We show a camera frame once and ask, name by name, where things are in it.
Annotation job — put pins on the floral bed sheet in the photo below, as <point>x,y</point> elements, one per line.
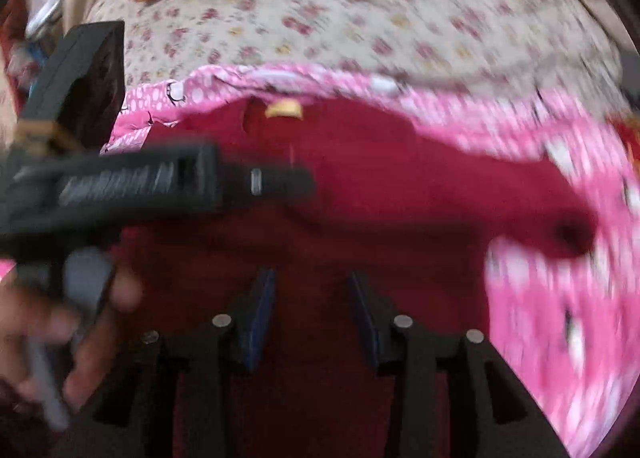
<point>375,13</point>

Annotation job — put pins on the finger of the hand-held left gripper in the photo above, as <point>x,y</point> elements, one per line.
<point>270,184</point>

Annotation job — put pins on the dark red garment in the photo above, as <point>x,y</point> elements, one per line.
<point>375,198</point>

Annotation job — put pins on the person's left hand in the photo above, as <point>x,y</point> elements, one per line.
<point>30,318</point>

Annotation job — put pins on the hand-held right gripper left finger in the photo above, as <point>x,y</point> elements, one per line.
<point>261,318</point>

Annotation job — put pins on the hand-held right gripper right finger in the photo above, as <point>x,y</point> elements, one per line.
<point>366,323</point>

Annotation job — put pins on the pink penguin print blanket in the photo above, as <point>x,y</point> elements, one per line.
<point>550,338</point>

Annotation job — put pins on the yellow red printed cloth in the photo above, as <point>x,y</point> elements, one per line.
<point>627,130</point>

